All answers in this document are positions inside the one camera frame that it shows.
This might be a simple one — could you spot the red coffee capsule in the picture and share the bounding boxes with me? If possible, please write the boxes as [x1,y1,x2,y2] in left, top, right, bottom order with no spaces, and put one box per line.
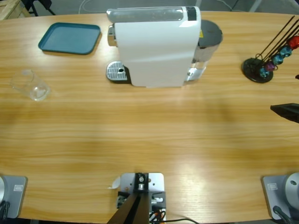
[287,35,299,49]

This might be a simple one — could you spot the clear drinking glass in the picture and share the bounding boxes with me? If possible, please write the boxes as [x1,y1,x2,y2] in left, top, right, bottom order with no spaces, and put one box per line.
[10,69,51,102]

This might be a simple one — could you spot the purple coffee capsule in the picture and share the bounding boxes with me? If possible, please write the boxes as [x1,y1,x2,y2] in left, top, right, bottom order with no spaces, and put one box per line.
[264,62,278,72]

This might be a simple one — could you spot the white capsule coffee machine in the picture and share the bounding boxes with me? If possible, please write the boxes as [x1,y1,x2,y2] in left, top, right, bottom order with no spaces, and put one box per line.
[106,6,207,89]

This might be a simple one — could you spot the black capsule stand with rods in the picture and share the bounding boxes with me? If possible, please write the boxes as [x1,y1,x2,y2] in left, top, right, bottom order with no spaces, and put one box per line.
[242,15,299,83]

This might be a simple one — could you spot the grey metal leg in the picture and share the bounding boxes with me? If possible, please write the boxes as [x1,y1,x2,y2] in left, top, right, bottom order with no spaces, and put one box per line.
[249,0,262,12]

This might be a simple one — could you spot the grey water tank dark lid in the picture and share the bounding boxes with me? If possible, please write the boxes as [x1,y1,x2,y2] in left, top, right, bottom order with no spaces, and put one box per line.
[192,20,224,70]

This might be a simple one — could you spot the white mounting block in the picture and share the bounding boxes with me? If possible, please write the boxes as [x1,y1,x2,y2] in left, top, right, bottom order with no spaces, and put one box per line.
[116,172,168,224]

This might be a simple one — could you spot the silver drip tray grate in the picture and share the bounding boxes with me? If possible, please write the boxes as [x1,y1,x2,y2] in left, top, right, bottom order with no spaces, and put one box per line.
[106,60,129,82]

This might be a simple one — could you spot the white paper tag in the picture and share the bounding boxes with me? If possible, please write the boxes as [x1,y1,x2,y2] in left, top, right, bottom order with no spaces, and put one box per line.
[107,176,121,189]

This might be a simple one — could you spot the teal plastic tray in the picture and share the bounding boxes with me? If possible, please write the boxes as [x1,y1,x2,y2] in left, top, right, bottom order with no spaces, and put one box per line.
[38,22,101,56]

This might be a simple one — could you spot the black stand legs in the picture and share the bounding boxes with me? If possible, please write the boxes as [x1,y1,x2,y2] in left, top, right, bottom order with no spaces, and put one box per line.
[22,0,57,16]

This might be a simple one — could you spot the wooden crate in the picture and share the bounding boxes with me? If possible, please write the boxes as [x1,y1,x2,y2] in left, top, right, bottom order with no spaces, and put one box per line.
[0,0,31,21]

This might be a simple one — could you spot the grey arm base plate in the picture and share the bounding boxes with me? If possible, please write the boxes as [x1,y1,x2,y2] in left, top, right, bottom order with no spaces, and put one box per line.
[261,172,299,220]
[0,175,28,219]

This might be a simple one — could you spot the black cable at base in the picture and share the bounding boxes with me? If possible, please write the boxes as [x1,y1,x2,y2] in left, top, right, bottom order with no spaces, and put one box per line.
[0,202,10,219]
[272,205,292,224]

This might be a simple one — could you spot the black cable under mounting block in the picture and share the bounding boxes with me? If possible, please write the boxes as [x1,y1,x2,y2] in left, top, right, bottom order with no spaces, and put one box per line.
[163,218,197,224]

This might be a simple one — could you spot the black camera post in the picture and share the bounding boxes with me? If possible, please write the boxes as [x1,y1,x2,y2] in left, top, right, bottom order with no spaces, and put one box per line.
[107,172,150,224]

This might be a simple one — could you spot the white cable on floor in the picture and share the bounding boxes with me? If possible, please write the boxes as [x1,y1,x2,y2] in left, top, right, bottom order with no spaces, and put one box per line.
[78,0,108,14]

